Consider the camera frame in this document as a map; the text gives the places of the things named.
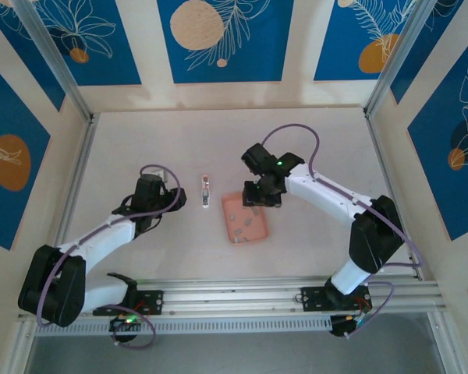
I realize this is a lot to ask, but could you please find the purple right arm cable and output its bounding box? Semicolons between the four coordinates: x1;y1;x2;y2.
263;123;424;340

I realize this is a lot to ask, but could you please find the pink plastic tray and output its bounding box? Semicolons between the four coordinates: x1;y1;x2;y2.
221;190;272;245

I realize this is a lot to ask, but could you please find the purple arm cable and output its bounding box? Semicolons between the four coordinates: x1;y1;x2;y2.
263;123;424;340
36;164;182;350

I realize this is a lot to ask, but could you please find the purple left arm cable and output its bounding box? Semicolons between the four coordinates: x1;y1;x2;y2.
36;164;182;350

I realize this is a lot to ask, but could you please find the small white USB stick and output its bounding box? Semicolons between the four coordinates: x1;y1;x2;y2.
200;175;212;210

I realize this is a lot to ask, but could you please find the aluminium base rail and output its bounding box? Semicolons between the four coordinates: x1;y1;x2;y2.
17;274;448;324

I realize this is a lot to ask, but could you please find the aluminium side rail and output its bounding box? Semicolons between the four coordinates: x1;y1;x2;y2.
364;108;426;278
52;112;101;250

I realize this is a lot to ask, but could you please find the aluminium frame post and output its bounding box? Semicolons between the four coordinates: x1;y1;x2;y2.
13;0;97;122
364;0;436;118

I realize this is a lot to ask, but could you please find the black controller board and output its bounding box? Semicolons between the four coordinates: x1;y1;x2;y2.
328;311;371;339
108;314;142;344

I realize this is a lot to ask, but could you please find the slotted grey cable duct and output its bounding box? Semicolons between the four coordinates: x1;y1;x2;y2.
33;314;335;337

